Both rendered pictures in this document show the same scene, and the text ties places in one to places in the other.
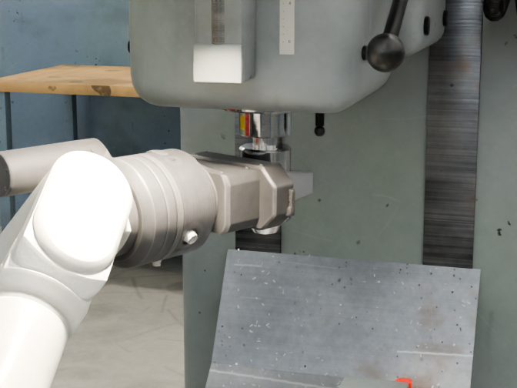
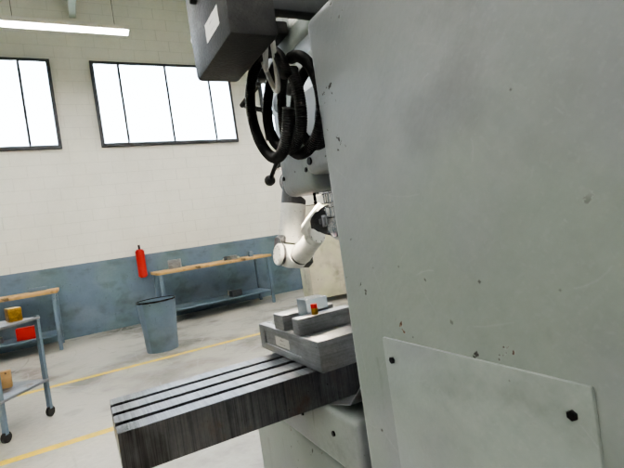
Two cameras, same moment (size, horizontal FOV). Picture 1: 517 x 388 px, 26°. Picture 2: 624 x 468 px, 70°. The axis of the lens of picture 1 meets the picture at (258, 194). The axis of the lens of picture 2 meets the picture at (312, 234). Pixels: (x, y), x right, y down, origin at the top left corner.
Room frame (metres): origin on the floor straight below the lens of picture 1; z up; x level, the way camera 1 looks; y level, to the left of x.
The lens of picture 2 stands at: (1.77, -0.88, 1.22)
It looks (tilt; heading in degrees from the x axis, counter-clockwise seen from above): 1 degrees down; 135
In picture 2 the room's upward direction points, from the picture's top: 8 degrees counter-clockwise
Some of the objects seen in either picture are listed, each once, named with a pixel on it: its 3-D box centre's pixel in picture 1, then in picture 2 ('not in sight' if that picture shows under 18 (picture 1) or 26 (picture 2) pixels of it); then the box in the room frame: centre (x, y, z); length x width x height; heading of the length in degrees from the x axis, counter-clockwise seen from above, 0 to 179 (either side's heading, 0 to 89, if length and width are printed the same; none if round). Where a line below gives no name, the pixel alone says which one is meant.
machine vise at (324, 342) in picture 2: not in sight; (310, 330); (0.93, -0.09, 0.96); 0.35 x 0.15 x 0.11; 163
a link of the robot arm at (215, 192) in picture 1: (193, 200); (331, 220); (0.92, 0.05, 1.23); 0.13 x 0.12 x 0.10; 48
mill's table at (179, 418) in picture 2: not in sight; (366, 355); (1.00, 0.03, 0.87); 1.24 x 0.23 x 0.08; 73
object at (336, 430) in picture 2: not in sight; (360, 396); (0.99, -0.01, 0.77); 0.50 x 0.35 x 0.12; 163
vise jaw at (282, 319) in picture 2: not in sight; (304, 316); (0.91, -0.09, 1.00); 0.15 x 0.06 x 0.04; 73
